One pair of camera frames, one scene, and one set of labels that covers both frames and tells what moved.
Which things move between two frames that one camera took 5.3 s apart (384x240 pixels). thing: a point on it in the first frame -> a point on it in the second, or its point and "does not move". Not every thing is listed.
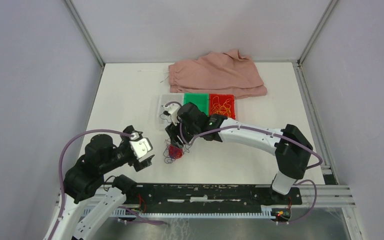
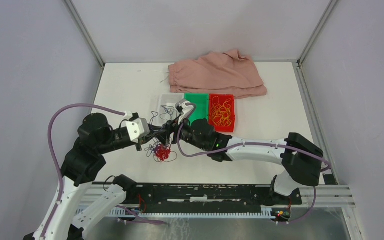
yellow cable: x=218 y=107 does not move
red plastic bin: x=222 y=104 does not move
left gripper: x=139 y=165 -> x=154 y=131
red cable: x=174 y=152 -> x=163 y=152
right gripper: x=173 y=130 does not move
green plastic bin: x=201 y=100 does not move
